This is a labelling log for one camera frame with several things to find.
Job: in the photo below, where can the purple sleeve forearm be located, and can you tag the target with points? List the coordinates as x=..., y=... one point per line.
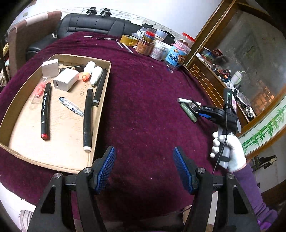
x=265, y=216

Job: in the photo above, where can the wooden brick-pattern cabinet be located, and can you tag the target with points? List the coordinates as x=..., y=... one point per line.
x=246, y=36

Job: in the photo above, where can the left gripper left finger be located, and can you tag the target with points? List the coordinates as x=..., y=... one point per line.
x=54, y=210

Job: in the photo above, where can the black marker pen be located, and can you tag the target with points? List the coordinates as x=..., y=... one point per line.
x=99, y=89

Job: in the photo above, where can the brown armchair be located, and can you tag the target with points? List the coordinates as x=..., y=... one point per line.
x=26, y=32

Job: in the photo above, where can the white small tube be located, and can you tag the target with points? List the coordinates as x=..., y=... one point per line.
x=95, y=76

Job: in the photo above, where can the white grey marker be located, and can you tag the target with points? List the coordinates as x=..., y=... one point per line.
x=182, y=100

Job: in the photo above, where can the clear packet red item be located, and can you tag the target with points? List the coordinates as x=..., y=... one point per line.
x=38, y=92

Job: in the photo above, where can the orange label jar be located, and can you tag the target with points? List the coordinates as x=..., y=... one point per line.
x=146, y=43

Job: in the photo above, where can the small white box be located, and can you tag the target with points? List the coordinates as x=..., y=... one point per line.
x=50, y=68

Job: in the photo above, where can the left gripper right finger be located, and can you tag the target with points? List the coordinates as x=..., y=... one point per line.
x=234, y=211

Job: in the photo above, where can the pale green tumbler cup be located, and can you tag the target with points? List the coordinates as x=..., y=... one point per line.
x=237, y=77

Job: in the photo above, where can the right white gloved hand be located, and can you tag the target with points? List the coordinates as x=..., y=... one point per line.
x=237, y=159

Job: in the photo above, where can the yellow tape roll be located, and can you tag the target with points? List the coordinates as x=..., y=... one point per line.
x=129, y=40

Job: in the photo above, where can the blue cartoon label jar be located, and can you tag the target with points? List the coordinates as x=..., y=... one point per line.
x=177, y=54

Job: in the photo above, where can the black leather sofa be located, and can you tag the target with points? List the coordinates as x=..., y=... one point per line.
x=83, y=22

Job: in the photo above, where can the red lid clear jar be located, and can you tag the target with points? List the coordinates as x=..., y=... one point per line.
x=187, y=39

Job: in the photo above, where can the white plastic jar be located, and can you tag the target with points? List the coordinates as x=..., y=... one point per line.
x=160, y=50

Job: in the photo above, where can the maroon velvet tablecloth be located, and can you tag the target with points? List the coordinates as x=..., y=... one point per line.
x=142, y=119

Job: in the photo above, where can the cardboard box tray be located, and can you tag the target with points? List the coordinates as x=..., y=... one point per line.
x=20, y=128

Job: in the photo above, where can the black marker red cap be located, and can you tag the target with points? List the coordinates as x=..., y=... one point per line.
x=45, y=110

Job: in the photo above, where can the white power adapter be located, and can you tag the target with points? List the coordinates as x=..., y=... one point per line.
x=65, y=80

